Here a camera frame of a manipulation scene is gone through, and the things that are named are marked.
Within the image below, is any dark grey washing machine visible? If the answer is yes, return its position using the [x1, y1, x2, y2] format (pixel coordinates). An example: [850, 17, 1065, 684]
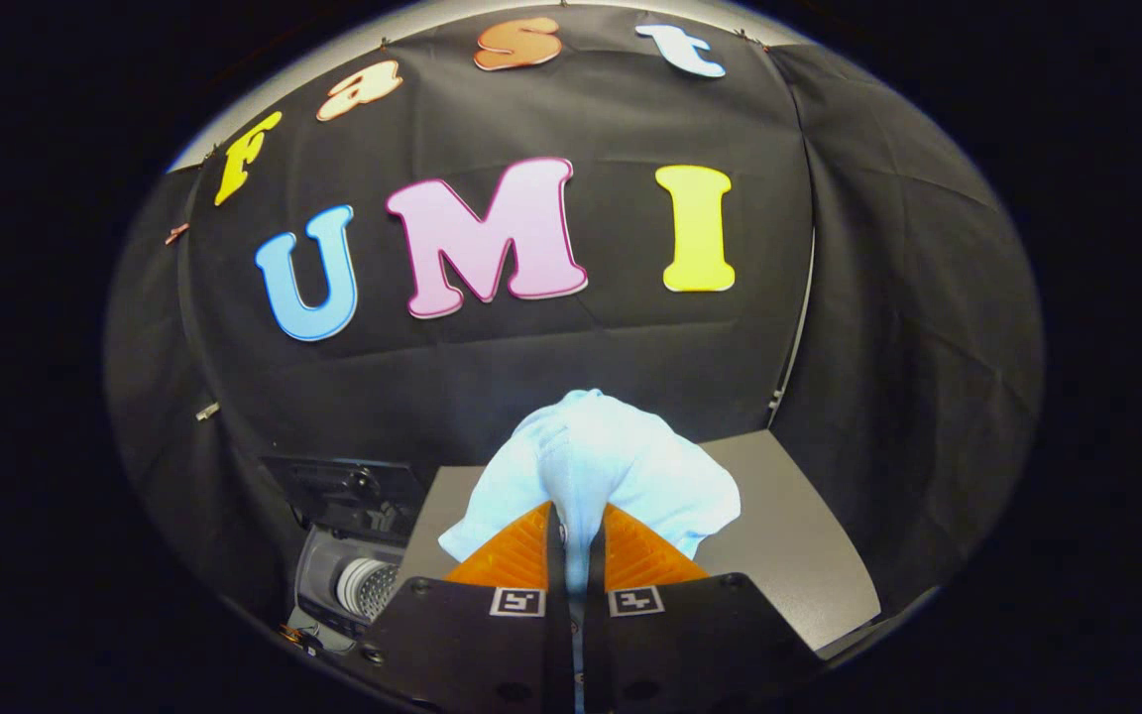
[264, 454, 433, 657]

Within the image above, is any black backdrop cloth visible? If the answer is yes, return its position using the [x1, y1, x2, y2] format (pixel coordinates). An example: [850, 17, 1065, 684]
[103, 5, 1046, 636]

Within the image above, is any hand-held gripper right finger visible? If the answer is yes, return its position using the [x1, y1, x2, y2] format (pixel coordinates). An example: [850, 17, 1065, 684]
[581, 501, 825, 714]

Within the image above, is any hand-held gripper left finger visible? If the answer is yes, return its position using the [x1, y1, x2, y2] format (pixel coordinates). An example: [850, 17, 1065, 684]
[361, 500, 577, 714]

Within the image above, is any light blue shirt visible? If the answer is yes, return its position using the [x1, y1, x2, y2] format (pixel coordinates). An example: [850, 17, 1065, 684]
[438, 389, 742, 596]

